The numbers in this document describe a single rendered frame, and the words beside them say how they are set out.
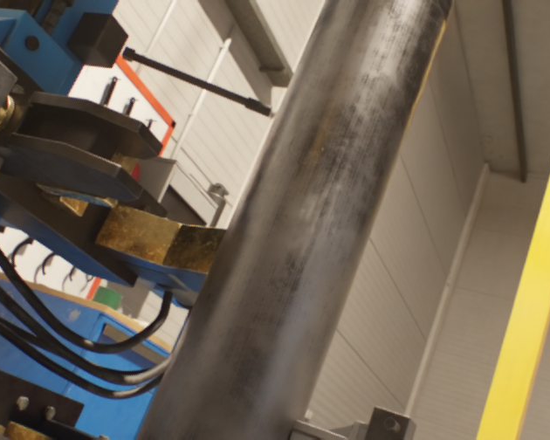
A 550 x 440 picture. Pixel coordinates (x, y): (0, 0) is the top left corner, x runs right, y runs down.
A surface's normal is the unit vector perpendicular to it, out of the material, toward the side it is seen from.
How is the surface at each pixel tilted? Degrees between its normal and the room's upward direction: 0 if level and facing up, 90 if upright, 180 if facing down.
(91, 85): 90
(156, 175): 90
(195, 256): 90
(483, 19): 173
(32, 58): 90
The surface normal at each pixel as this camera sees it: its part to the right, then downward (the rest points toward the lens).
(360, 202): 0.65, 0.00
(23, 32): 0.87, 0.19
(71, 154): 0.12, -0.28
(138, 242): -0.11, -0.37
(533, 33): -0.26, 0.90
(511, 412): -0.35, -0.43
